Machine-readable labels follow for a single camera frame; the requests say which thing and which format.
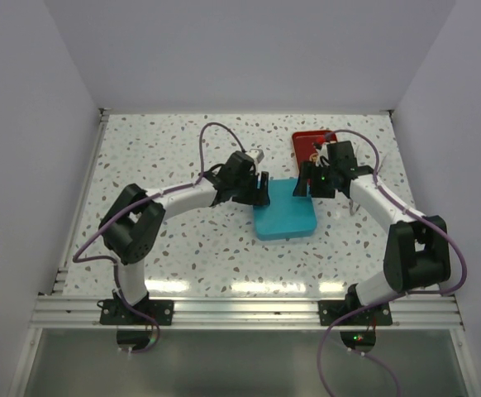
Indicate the teal tin lid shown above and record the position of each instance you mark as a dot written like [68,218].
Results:
[281,195]

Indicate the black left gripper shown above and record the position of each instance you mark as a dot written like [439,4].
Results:
[259,197]

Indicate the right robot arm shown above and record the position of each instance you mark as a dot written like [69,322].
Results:
[416,253]

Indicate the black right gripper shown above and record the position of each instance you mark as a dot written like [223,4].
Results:
[301,188]

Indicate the aluminium mounting rail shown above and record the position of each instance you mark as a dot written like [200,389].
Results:
[290,302]

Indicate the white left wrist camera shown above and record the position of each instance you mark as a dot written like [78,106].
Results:
[257,155]

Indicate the teal tin box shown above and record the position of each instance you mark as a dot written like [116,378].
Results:
[282,223]

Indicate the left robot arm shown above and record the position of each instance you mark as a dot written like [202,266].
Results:
[130,227]

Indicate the red lacquer tray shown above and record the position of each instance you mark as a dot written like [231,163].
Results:
[304,145]

